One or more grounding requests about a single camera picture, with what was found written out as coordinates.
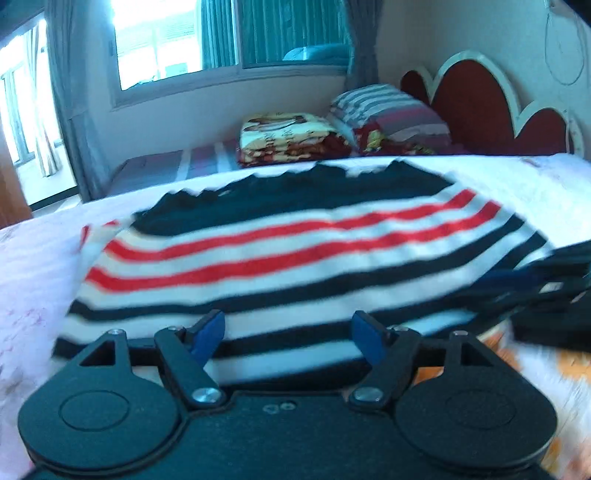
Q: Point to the teal curtain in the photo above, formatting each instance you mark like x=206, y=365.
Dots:
x=277, y=25

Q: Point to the striped mattress cover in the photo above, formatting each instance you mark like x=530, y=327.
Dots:
x=157, y=170

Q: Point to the floral bed sheet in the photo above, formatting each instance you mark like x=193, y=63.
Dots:
x=32, y=277

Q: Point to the striped pillow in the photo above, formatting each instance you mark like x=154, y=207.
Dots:
x=388, y=110

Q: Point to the grey curtain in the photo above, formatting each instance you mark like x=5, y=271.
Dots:
x=364, y=41
x=74, y=101

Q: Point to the brown wooden door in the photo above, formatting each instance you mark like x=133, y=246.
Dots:
x=11, y=194

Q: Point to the striped knit sweater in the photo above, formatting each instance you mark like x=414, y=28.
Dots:
x=286, y=258

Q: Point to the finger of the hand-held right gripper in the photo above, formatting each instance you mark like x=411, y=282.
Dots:
x=517, y=277

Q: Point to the red printed pillow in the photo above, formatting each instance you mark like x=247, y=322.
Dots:
x=392, y=145

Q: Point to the folded printed blanket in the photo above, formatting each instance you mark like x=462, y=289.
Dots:
x=286, y=136

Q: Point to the red scalloped headboard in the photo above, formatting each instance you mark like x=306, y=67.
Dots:
x=475, y=106

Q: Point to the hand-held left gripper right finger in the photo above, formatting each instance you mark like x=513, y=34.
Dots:
x=369, y=337

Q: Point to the white sheer curtain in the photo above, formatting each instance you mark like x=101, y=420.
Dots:
x=44, y=106

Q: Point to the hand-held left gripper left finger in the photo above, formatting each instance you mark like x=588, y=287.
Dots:
x=207, y=337

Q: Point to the sliding glass window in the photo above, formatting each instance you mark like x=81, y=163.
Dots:
x=184, y=41

